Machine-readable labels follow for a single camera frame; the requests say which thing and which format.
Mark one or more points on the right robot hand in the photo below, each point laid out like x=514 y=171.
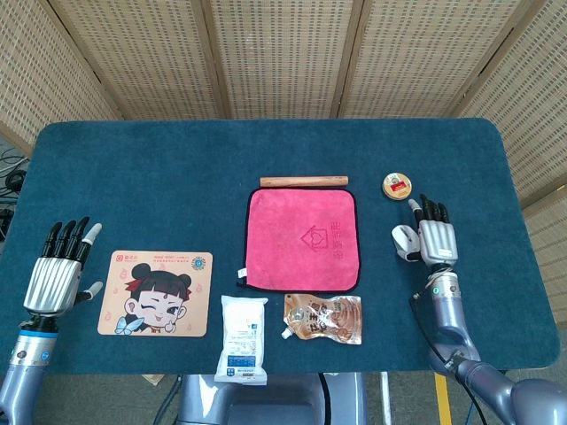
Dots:
x=438 y=243

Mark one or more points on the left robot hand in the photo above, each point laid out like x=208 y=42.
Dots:
x=51 y=283

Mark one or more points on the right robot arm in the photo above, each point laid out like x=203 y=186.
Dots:
x=447 y=319

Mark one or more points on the cartoon girl mouse pad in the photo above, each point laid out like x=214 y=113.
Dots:
x=177 y=319

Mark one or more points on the pink cloth with black trim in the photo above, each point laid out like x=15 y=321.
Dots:
x=288 y=239

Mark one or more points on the round tin with gold lid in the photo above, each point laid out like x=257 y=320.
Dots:
x=398 y=187

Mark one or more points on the brown spouted sauce pouch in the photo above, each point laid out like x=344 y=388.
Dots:
x=328 y=319

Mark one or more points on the wooden rolling pin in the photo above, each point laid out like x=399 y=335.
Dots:
x=303 y=181

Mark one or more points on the blue felt table cover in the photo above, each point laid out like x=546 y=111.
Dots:
x=155 y=177

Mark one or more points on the white plastic refill pouch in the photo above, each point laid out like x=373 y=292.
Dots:
x=241 y=336

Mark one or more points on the grey robot torso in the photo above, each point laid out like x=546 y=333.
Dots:
x=266 y=403

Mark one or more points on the woven folding screen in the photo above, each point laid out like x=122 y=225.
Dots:
x=283 y=57

